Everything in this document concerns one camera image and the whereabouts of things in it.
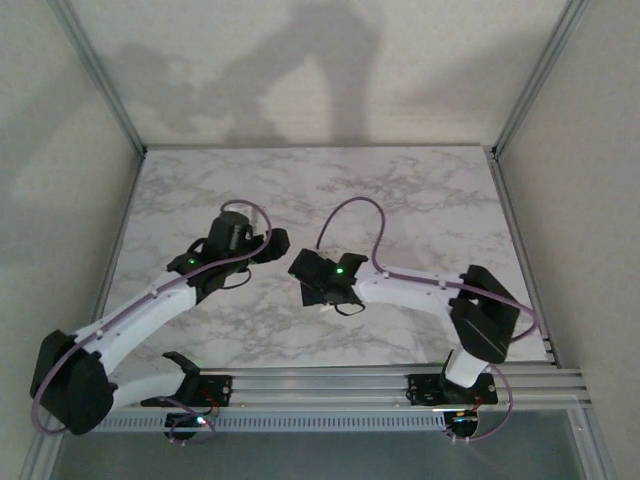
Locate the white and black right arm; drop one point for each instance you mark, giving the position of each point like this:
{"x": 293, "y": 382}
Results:
{"x": 400, "y": 290}

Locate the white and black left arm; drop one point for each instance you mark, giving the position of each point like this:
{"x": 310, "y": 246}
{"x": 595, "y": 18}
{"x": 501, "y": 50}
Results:
{"x": 135, "y": 315}

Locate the small controller board with light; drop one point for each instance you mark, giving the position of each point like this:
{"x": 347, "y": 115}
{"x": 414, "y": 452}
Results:
{"x": 197, "y": 422}
{"x": 462, "y": 419}

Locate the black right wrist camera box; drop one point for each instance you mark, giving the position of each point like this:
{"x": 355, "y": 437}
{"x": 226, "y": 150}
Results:
{"x": 315, "y": 259}

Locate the wide aluminium mounting rail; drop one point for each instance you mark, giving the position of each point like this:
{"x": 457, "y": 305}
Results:
{"x": 325, "y": 387}

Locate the aluminium table side rail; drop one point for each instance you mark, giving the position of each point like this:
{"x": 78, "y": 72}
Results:
{"x": 515, "y": 225}
{"x": 120, "y": 235}

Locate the aluminium frame post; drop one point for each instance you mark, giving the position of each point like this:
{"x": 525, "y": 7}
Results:
{"x": 105, "y": 85}
{"x": 542, "y": 75}
{"x": 595, "y": 445}
{"x": 37, "y": 460}

